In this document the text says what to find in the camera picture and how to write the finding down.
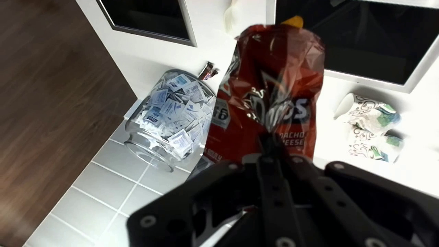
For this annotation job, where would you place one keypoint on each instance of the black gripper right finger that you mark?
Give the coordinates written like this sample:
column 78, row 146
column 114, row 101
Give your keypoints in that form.
column 356, row 206

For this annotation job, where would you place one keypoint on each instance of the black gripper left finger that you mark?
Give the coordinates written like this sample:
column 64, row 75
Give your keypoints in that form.
column 182, row 215

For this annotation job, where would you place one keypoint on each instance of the red doritos packet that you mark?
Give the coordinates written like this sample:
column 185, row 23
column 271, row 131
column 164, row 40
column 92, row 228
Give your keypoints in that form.
column 269, row 78

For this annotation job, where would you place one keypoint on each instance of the left bag of nuts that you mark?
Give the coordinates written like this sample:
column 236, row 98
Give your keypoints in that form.
column 377, row 146

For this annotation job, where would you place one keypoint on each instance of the bag of nuts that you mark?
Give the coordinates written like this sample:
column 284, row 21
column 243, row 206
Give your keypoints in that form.
column 377, row 146
column 365, row 112

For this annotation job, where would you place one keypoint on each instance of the right bag of nuts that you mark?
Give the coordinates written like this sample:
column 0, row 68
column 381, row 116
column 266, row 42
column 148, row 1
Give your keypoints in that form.
column 365, row 112

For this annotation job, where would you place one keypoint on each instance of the glass jar of packets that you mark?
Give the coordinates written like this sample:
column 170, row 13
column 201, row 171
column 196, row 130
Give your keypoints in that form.
column 173, row 115

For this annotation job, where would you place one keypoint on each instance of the dark side panel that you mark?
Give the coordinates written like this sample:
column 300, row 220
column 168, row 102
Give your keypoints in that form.
column 45, row 115

